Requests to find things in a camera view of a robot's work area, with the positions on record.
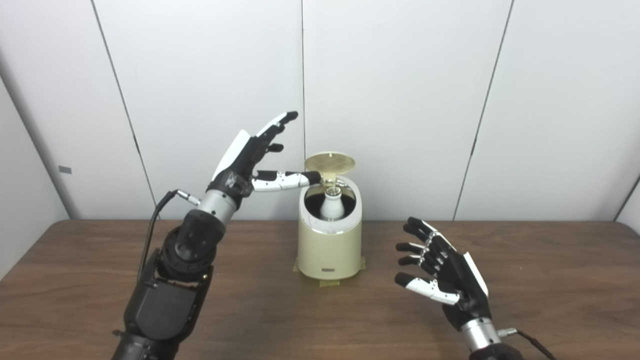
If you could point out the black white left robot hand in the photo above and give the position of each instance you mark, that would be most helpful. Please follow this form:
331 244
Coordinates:
240 162

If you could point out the small grey wall label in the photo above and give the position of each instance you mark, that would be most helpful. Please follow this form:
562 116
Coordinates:
65 169

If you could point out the small white plastic bottle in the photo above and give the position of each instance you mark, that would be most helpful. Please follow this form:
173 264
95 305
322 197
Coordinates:
332 207

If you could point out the cream-colored lidded bin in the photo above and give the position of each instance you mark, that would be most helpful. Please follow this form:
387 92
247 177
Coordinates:
330 250

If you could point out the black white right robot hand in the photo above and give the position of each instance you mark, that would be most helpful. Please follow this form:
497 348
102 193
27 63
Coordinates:
457 280

